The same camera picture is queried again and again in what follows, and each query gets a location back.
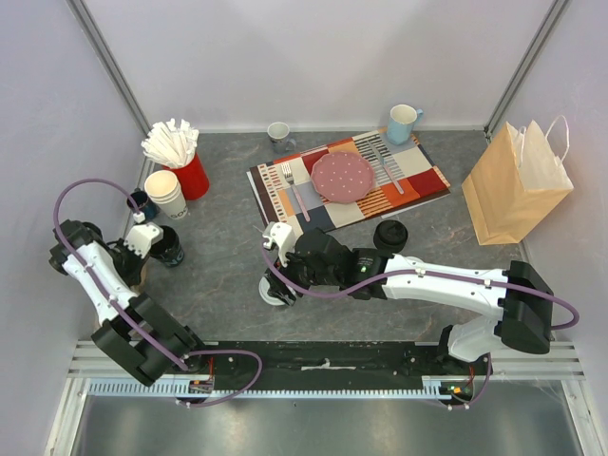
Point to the pink dotted plate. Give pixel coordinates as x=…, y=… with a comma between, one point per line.
x=342, y=177

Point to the brown paper bag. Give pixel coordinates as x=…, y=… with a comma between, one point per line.
x=516, y=183

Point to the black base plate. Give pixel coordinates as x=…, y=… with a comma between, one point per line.
x=331, y=365

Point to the fork pink handle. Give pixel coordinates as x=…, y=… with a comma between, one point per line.
x=290, y=179

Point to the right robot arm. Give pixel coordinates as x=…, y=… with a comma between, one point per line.
x=513, y=306

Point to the white paper cup stack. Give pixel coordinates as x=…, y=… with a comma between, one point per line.
x=164, y=189

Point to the white lid stack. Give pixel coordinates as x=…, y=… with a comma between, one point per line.
x=414, y=259

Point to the black plastic cup stack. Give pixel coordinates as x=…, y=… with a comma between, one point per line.
x=168, y=249

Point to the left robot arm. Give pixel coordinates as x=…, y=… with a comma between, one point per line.
x=138, y=334

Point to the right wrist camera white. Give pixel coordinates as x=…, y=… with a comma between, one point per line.
x=282, y=236

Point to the black lid stack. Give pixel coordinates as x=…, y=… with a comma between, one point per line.
x=390, y=235

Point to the red straw holder cup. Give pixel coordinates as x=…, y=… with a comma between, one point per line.
x=192, y=178

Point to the small grey patterned mug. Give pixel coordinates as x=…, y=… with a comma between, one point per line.
x=279, y=134

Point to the dark blue mug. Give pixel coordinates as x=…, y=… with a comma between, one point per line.
x=141, y=201

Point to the patchwork placemat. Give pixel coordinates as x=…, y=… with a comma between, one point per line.
x=420, y=177

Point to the light blue mug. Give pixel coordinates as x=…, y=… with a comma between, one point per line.
x=402, y=119

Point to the cardboard cup carrier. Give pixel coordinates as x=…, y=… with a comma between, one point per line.
x=139, y=287

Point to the white wrapped straws bundle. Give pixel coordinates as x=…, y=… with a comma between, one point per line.
x=170, y=145

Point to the cable duct rail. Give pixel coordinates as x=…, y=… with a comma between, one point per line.
x=190, y=389

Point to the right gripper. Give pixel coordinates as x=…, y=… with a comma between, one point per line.
x=292, y=274

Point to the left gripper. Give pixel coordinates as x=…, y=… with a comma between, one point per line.
x=134, y=276

